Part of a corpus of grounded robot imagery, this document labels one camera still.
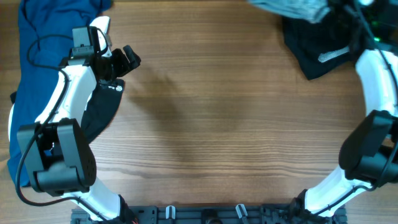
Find light blue denim jeans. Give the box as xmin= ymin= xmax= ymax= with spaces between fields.
xmin=248 ymin=0 xmax=331 ymax=24

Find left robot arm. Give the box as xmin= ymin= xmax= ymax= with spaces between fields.
xmin=15 ymin=45 xmax=141 ymax=223

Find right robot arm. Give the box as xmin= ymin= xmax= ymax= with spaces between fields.
xmin=287 ymin=1 xmax=397 ymax=223

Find black garment with logo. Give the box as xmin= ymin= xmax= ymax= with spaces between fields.
xmin=7 ymin=79 xmax=125 ymax=142

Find folded black garment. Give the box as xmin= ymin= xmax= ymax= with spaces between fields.
xmin=282 ymin=13 xmax=355 ymax=80

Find blue shirt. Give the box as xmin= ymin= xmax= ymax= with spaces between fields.
xmin=7 ymin=0 xmax=112 ymax=179

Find white garment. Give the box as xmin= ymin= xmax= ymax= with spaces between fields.
xmin=90 ymin=16 xmax=112 ymax=57

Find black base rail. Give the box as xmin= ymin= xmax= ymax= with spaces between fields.
xmin=70 ymin=203 xmax=348 ymax=224

